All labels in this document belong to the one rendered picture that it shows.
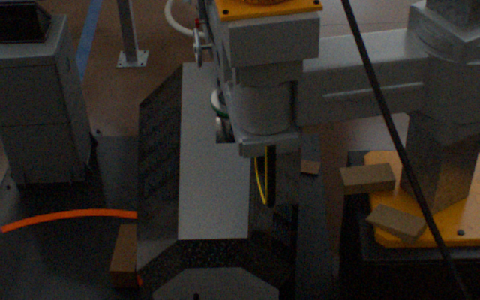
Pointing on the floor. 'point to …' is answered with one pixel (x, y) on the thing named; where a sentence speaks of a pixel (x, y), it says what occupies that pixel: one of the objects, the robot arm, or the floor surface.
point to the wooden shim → (310, 167)
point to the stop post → (136, 58)
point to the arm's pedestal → (44, 109)
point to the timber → (125, 258)
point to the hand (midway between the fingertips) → (187, 0)
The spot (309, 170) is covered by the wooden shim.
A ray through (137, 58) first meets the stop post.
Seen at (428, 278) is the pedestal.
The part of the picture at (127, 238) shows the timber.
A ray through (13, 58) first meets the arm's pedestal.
